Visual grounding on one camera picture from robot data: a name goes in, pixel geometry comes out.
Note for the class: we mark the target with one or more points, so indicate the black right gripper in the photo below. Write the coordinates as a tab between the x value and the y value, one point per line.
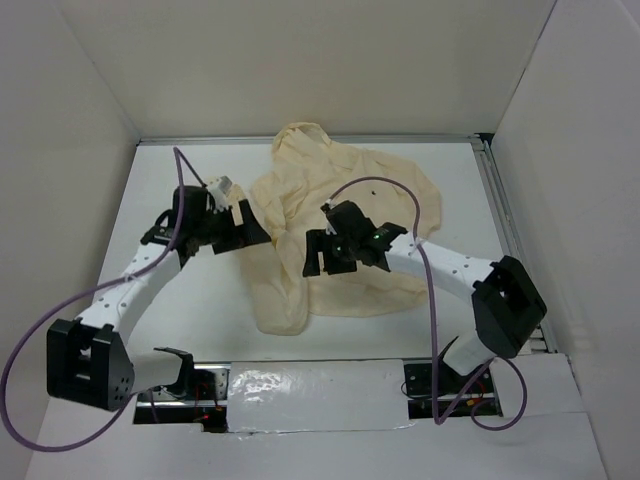
316	241

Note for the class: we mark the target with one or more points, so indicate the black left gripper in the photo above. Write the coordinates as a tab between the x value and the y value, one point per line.
247	234

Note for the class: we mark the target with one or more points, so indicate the cream yellow jacket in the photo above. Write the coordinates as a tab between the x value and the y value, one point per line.
309	168

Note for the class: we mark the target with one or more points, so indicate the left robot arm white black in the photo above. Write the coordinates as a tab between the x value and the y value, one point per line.
87	358

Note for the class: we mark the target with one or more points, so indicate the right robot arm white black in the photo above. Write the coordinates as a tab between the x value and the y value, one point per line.
506	304

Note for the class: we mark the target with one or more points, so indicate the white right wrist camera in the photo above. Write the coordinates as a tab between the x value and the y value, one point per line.
330	212

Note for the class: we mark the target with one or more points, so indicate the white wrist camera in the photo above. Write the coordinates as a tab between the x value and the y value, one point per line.
218	191
330	212

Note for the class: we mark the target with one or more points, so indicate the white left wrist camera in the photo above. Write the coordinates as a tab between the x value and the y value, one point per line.
218	191

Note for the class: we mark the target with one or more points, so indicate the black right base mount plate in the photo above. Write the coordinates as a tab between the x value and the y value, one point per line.
417	389

